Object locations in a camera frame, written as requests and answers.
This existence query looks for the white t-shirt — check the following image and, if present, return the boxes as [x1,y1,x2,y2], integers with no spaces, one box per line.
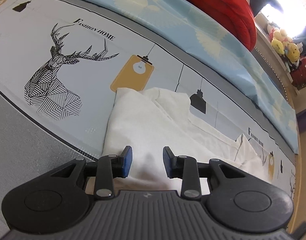
[103,88,268,191]

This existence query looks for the grey mattress cover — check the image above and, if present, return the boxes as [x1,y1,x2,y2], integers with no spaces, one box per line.
[0,95,81,236]

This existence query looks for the deer print bed mat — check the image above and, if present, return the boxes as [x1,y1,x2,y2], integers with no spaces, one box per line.
[0,0,296,195]

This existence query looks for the red blanket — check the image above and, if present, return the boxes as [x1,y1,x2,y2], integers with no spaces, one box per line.
[186,0,257,51]

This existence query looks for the purple box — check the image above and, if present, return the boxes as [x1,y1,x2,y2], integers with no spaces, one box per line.
[296,109,306,133]

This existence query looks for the yellow plush toys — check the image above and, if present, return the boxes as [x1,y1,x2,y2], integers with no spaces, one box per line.
[267,22,303,68]

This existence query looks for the light blue patterned sheet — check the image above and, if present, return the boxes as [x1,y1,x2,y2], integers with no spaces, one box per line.
[84,0,299,153]

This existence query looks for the dark red cushion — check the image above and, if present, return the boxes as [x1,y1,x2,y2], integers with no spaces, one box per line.
[290,56,306,89]

